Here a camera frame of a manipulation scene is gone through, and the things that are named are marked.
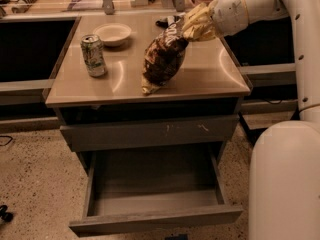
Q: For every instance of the open grey middle drawer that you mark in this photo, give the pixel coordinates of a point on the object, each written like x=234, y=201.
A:
x=146, y=189

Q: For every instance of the white bowl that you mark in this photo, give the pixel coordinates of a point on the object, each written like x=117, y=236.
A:
x=113, y=34

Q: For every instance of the purple booklet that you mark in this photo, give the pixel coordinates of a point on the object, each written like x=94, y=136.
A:
x=79, y=5

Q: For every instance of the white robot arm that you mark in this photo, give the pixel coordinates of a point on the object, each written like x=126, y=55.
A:
x=284, y=175

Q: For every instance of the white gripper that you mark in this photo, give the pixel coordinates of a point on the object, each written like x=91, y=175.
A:
x=229, y=13

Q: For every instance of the grey drawer cabinet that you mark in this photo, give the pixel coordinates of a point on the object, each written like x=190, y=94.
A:
x=122, y=109

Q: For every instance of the brown chip bag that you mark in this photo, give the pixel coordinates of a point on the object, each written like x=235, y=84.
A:
x=163, y=58

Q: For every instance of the closed grey top drawer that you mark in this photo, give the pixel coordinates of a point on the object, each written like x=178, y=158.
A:
x=148, y=133

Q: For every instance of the green white soda can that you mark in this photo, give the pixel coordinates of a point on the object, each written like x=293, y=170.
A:
x=92, y=50

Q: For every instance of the black caster at left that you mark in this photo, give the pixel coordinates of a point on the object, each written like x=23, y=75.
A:
x=4, y=214

